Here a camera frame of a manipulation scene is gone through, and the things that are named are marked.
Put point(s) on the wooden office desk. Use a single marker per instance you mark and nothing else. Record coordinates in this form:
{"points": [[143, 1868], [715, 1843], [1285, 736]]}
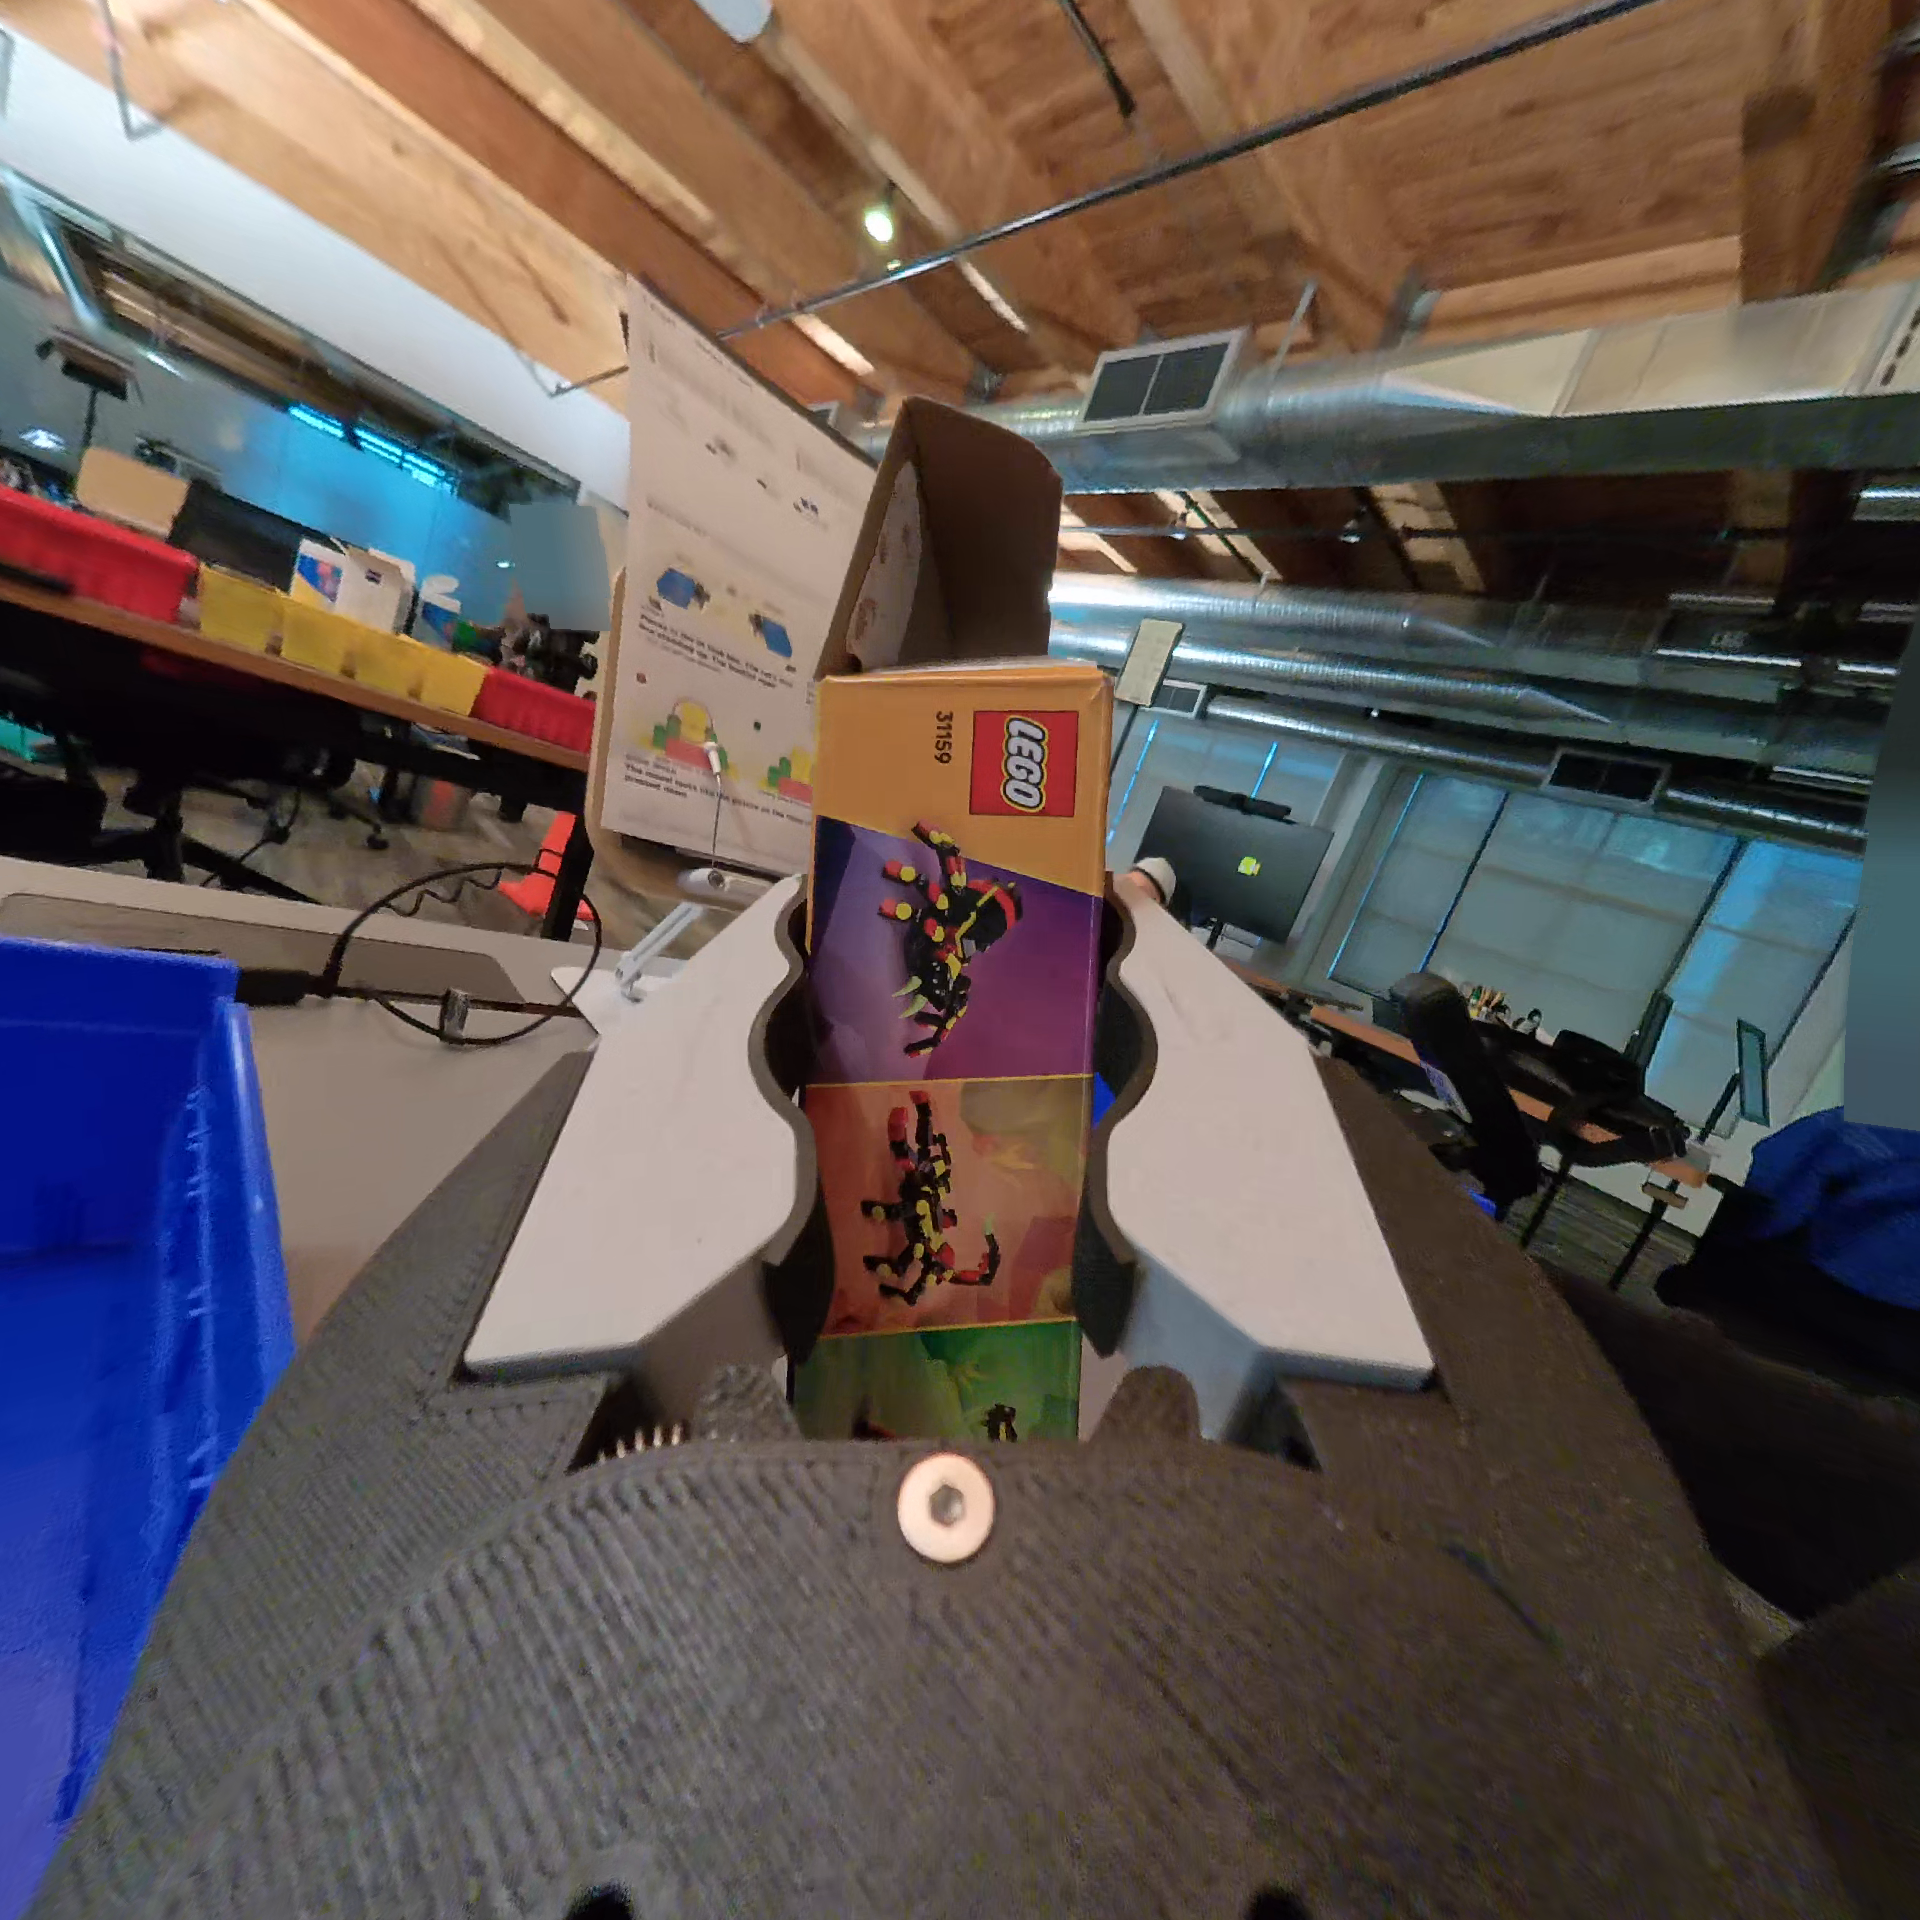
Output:
{"points": [[1544, 1104]]}

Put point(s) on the small red bin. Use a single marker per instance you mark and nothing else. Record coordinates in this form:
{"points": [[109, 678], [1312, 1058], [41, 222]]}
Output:
{"points": [[536, 711]]}

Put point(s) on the ceiling spotlight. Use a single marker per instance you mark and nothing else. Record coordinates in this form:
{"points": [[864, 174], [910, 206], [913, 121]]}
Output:
{"points": [[878, 222]]}

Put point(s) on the brown cardboard box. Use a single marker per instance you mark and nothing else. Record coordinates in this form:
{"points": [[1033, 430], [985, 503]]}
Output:
{"points": [[130, 492]]}

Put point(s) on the white desk lamp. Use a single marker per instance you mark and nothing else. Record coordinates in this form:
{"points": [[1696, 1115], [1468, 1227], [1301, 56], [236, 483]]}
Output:
{"points": [[655, 960]]}

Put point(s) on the blue plastic bin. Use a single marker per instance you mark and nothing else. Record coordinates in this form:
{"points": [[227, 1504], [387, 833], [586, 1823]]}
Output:
{"points": [[117, 1349]]}

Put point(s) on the ceiling air vent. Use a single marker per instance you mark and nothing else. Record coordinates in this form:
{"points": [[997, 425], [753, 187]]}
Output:
{"points": [[1163, 380]]}

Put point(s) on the white instruction poster board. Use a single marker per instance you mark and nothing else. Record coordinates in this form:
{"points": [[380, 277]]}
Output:
{"points": [[718, 495]]}

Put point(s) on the white box with blue print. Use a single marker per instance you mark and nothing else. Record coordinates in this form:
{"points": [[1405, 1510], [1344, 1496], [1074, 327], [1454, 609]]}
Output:
{"points": [[355, 587]]}

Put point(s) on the yellow bin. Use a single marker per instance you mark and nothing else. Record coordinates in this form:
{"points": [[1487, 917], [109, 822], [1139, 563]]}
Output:
{"points": [[452, 684], [240, 609], [389, 665], [318, 638]]}

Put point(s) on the black office chair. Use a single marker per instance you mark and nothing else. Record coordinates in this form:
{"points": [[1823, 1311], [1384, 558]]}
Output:
{"points": [[1447, 1048], [227, 782]]}

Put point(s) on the hanging panel light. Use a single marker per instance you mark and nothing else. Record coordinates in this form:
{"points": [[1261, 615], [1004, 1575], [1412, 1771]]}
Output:
{"points": [[1155, 660]]}

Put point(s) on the colourful lego box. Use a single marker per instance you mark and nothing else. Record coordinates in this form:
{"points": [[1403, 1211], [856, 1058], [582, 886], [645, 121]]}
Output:
{"points": [[962, 1019]]}

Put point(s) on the large red bin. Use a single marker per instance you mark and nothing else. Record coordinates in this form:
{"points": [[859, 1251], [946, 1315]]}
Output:
{"points": [[90, 557]]}

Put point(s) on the blue cloth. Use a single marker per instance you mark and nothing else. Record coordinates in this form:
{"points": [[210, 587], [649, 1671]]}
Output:
{"points": [[1845, 1201]]}

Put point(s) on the round metal air duct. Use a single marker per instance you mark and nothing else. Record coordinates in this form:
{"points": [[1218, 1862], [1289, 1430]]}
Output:
{"points": [[1378, 738], [1423, 638]]}

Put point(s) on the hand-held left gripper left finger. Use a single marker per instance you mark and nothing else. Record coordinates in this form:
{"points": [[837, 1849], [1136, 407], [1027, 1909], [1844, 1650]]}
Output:
{"points": [[662, 1141]]}

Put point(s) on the black ceiling conduit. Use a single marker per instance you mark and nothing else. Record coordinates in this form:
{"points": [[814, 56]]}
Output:
{"points": [[1199, 155]]}

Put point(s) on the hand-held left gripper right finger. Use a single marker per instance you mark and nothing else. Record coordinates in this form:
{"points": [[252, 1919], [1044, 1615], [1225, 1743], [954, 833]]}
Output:
{"points": [[1261, 1185]]}

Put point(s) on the orange cone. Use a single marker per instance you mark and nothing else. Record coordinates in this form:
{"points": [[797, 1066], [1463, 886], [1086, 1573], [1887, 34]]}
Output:
{"points": [[552, 876]]}

